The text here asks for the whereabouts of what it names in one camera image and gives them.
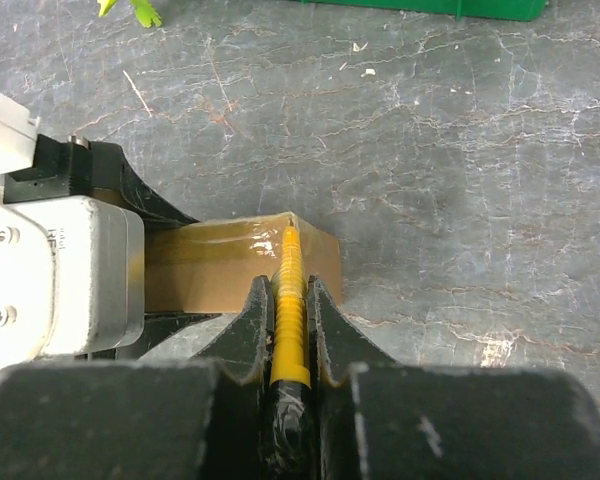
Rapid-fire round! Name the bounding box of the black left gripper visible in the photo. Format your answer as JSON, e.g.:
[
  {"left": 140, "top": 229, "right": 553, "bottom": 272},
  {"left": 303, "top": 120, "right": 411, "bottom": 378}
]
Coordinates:
[{"left": 3, "top": 134, "right": 198, "bottom": 230}]

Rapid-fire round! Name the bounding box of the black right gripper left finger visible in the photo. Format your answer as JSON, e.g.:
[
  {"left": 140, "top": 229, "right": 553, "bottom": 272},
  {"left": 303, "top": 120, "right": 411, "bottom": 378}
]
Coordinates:
[{"left": 193, "top": 276, "right": 272, "bottom": 384}]

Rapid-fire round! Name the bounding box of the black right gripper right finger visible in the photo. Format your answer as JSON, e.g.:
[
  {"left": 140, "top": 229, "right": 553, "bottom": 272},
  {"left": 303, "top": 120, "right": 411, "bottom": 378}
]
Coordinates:
[{"left": 307, "top": 276, "right": 397, "bottom": 385}]

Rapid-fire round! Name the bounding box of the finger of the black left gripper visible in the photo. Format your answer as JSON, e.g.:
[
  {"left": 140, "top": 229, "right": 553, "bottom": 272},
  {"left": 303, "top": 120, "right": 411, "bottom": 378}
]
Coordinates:
[{"left": 84, "top": 312, "right": 220, "bottom": 361}]

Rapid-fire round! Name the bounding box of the brown cardboard express box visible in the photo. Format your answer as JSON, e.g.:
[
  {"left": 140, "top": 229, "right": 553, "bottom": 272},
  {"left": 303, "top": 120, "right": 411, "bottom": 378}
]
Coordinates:
[{"left": 89, "top": 187, "right": 343, "bottom": 314}]

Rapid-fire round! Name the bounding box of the yellow utility knife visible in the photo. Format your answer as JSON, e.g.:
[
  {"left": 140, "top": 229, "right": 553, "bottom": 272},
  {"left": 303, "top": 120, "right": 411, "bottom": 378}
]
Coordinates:
[{"left": 260, "top": 225, "right": 312, "bottom": 479}]

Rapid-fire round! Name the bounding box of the green celery stalk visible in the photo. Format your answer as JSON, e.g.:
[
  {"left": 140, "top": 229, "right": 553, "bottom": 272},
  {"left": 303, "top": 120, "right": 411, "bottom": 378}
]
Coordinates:
[{"left": 96, "top": 0, "right": 163, "bottom": 29}]

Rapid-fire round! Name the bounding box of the green plastic tray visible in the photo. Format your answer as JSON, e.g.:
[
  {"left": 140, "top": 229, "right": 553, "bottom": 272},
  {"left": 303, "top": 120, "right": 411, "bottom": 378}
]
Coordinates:
[{"left": 301, "top": 0, "right": 548, "bottom": 22}]

